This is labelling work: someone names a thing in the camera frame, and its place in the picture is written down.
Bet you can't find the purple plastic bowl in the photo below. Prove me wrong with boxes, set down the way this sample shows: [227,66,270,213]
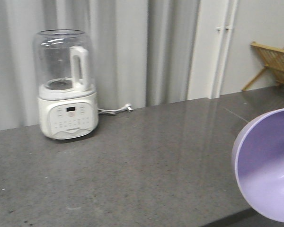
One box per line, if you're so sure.
[231,108,284,222]

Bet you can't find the grey pleated curtain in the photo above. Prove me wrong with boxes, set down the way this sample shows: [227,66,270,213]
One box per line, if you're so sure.
[0,0,200,130]

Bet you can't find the white blender with clear jar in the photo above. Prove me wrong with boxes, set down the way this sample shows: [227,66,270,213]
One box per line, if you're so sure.
[33,29,98,140]

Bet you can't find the wooden dish rack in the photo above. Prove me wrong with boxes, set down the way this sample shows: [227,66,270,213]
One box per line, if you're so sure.
[242,42,284,91]

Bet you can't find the white blender power cord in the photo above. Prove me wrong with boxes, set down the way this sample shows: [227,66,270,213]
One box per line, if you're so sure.
[97,103,133,116]

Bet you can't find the white wall pipe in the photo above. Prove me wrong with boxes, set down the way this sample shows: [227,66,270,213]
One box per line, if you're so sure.
[209,0,239,99]

